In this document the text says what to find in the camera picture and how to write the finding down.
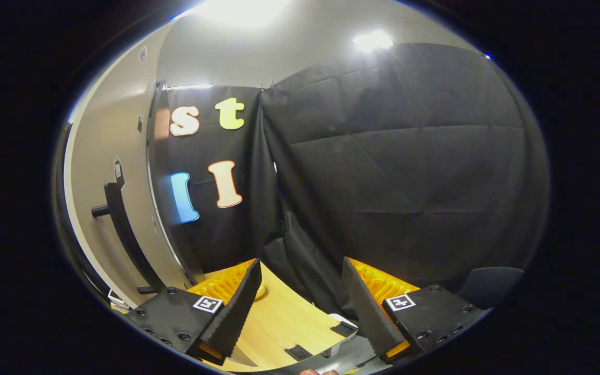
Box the small ceiling light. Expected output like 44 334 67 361
351 30 395 53

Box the black cabinet door handle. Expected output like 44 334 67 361
91 182 168 295

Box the light grey cabinet door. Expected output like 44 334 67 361
63 21 207 308

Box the long ceiling light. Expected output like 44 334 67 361
196 0 290 27

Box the black backdrop cloth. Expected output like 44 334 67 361
165 42 552 318

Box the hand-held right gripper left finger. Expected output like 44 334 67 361
123 258 263 366

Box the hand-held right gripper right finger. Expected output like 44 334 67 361
342 256 488 364

